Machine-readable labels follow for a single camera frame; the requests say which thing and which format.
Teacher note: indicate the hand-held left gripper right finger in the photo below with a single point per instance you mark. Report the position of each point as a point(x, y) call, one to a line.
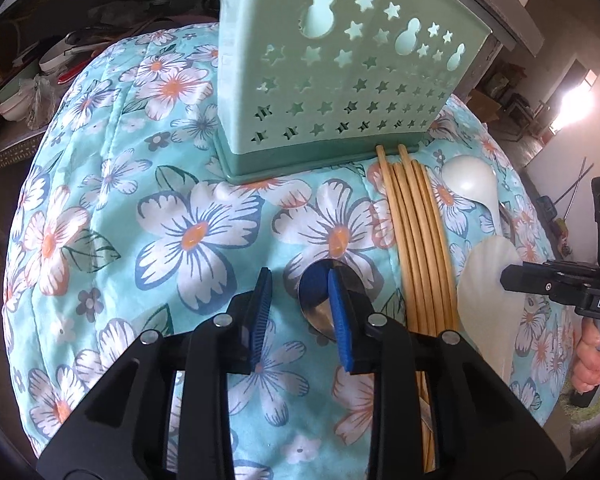
point(342, 320)

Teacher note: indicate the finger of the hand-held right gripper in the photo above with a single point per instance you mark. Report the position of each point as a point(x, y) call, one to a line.
point(540, 280)

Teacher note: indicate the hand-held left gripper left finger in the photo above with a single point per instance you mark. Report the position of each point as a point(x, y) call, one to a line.
point(261, 310)

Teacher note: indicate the metal spoon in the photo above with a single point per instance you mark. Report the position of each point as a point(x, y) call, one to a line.
point(320, 317)

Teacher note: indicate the cream rice paddle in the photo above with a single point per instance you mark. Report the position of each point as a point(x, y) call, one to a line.
point(485, 300)

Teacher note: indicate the stainless steel utensil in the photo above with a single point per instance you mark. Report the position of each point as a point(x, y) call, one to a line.
point(507, 225)

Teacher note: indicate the bundle of bamboo chopsticks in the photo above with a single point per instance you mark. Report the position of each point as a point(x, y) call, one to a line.
point(422, 260)

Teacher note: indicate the white round ladle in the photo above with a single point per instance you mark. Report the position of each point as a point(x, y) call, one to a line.
point(467, 175)

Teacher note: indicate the green star-cutout utensil holder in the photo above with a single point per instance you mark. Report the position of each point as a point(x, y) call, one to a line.
point(330, 85)

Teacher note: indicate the person's right hand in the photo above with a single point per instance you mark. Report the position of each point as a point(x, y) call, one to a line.
point(587, 360)

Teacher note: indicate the cardboard box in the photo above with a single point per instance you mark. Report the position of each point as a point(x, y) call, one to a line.
point(485, 105)

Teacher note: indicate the floral turquoise blanket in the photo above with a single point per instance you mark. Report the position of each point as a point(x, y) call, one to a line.
point(130, 185)

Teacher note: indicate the grey concrete counter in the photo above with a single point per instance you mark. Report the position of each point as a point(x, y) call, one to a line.
point(480, 5)

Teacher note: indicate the pile of crockery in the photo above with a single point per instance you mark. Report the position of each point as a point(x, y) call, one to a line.
point(55, 57)

